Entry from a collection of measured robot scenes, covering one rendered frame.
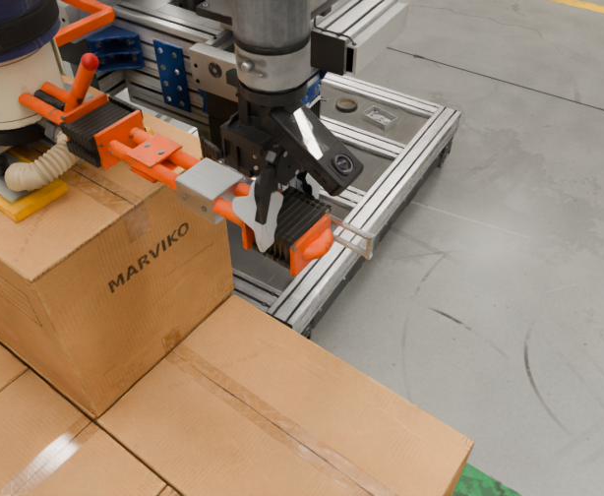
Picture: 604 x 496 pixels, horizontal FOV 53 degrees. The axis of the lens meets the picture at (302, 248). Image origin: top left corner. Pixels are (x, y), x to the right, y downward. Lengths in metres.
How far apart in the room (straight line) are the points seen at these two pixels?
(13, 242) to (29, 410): 0.41
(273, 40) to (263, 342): 0.82
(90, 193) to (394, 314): 1.25
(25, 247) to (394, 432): 0.72
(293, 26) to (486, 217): 1.93
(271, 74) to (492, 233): 1.86
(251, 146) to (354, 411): 0.68
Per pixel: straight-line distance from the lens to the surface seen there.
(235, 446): 1.19
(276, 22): 0.58
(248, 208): 0.72
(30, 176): 1.01
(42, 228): 1.03
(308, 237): 0.72
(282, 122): 0.64
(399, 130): 2.47
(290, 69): 0.61
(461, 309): 2.12
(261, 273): 1.88
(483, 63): 3.45
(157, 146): 0.89
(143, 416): 1.24
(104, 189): 1.07
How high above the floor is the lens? 1.60
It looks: 46 degrees down
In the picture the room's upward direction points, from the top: straight up
